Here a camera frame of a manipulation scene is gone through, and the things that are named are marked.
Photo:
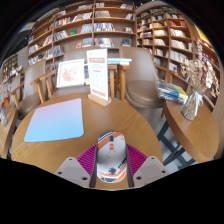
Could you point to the white sign on wooden base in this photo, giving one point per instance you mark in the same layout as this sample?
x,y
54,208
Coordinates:
x,y
97,75

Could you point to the white orange patterned computer mouse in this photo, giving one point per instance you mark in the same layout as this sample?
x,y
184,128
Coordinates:
x,y
111,156

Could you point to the pale blue book stack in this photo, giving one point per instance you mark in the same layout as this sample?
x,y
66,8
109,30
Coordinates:
x,y
119,61

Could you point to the white framed picture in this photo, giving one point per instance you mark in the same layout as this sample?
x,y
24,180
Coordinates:
x,y
70,73

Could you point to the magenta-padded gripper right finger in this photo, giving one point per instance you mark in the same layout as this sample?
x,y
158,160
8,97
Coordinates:
x,y
137,161

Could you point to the blue pink gradient mouse pad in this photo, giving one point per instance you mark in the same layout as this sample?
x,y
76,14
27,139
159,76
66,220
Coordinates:
x,y
55,120

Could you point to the curved wooden bookshelf unit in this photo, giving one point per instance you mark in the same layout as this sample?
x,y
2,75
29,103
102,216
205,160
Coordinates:
x,y
170,36

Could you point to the small distant bookshelf unit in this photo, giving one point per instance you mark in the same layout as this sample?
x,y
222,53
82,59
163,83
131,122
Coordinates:
x,y
11,68

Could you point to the beige armchair with wooden arms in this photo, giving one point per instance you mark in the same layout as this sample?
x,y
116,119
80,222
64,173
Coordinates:
x,y
75,54
141,83
31,93

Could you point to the dark cover book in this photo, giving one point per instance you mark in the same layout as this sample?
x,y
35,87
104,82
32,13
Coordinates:
x,y
86,75

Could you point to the stack of colourful books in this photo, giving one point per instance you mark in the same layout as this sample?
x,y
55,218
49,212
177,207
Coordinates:
x,y
172,91

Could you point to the white hanging ceiling panel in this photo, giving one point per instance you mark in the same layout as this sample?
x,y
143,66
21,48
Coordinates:
x,y
26,26

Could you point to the round wooden side table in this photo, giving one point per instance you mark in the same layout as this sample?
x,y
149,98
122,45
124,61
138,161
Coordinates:
x,y
6,133
196,133

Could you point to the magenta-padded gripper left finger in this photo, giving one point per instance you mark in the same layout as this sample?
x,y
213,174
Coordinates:
x,y
85,161

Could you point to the glass vase with dried flowers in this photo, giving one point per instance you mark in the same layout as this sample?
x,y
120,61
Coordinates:
x,y
3,113
193,103

